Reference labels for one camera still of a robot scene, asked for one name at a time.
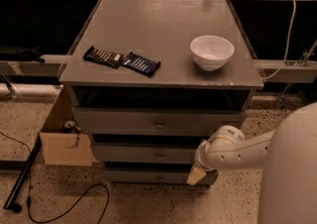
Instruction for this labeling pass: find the black floor cable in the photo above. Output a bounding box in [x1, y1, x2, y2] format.
[0, 130, 111, 224]

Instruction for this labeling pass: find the grey drawer cabinet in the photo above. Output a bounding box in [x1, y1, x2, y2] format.
[60, 0, 263, 171]

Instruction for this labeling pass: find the metal can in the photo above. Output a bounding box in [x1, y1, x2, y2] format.
[63, 120, 76, 131]

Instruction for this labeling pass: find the grey drawer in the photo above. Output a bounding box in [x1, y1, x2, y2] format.
[91, 143, 197, 165]
[72, 107, 246, 137]
[105, 168, 189, 184]

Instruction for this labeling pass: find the white hanging cable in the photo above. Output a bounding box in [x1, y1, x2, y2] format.
[261, 0, 297, 82]

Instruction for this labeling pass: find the black object on ledge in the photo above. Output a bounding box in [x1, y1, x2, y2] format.
[0, 46, 46, 63]

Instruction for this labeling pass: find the blue snack bar wrapper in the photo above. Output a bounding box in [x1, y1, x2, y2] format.
[122, 52, 160, 77]

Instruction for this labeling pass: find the grey bottom drawer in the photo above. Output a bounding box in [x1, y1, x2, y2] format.
[105, 168, 189, 184]

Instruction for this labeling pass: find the black metal floor bar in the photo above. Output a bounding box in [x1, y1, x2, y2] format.
[0, 138, 42, 213]

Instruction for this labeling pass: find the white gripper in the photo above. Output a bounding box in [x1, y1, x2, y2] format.
[186, 125, 245, 185]

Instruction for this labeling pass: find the cardboard box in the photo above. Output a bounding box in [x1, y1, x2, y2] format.
[39, 89, 95, 167]

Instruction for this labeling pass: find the grey top drawer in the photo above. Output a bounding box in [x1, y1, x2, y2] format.
[72, 107, 246, 137]

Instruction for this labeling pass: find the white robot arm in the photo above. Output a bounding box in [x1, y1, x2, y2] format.
[187, 103, 317, 224]

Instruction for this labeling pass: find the brown snack bar wrapper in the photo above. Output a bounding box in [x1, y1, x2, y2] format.
[83, 46, 123, 68]

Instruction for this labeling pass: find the white bowl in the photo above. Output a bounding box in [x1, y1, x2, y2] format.
[190, 35, 235, 71]

